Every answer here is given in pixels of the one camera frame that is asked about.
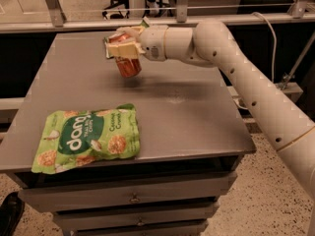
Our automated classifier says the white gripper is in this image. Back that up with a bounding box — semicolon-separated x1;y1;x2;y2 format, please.
107;26;168;61

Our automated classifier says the red coke can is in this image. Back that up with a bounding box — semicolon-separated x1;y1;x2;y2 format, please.
108;32;141;78

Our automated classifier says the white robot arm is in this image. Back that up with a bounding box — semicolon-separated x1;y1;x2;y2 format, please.
105;19;315;200

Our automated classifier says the small green chip bag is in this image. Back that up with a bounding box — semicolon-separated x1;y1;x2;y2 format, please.
104;17;151;59

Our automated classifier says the black office chair base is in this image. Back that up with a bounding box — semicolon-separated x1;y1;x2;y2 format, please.
101;0;129;20

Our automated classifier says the grey drawer cabinet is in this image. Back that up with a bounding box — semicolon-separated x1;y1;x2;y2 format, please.
0;32;255;236

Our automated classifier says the large green Dang snack bag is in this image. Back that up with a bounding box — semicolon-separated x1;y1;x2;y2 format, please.
31;104;140;174

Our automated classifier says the top drawer with knob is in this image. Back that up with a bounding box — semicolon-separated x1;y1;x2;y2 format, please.
19;171;237;212

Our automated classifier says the drawer with knob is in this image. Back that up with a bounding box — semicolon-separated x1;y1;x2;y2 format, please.
53;202;220;230
19;171;237;212

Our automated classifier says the middle drawer with knob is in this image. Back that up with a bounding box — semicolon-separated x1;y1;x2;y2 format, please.
53;202;220;230

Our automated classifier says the black shoe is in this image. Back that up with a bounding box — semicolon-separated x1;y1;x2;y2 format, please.
0;192;25;236

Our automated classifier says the white cable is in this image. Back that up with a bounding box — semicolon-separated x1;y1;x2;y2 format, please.
233;11;278;111

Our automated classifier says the metal window railing frame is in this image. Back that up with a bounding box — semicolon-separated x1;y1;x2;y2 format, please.
0;0;315;33

